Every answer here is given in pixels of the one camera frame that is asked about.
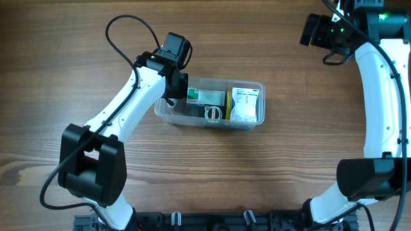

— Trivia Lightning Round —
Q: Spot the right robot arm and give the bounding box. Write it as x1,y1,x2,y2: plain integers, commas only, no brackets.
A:
300,1,410,230

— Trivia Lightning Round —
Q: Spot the small green square box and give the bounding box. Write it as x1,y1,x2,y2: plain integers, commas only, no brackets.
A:
204,105,223,122

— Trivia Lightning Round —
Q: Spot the clear plastic container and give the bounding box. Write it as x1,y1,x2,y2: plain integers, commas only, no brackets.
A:
154,77,265,130

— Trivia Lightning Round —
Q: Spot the right black cable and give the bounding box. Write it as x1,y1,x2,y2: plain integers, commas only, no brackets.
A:
304,0,408,231

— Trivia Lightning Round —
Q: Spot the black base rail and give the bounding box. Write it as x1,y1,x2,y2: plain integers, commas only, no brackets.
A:
73,210,359,231

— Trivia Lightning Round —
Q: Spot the black cable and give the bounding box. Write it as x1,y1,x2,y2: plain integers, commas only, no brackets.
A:
304,0,408,231
39,14,193,225

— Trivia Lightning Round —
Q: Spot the white plaster box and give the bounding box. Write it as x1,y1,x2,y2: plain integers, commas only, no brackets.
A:
230,87,259,123

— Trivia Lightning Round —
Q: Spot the blue VapoDrops lozenge box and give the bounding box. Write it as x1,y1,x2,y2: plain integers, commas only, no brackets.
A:
225,90,232,120

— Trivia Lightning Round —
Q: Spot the white green medicine box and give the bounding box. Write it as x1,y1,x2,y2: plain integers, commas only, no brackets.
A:
186,88,225,107

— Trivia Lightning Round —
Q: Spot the left black cable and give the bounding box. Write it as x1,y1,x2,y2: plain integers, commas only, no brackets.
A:
39,14,193,225

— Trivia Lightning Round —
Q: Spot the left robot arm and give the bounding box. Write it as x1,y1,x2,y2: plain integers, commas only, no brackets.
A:
58,33,192,230

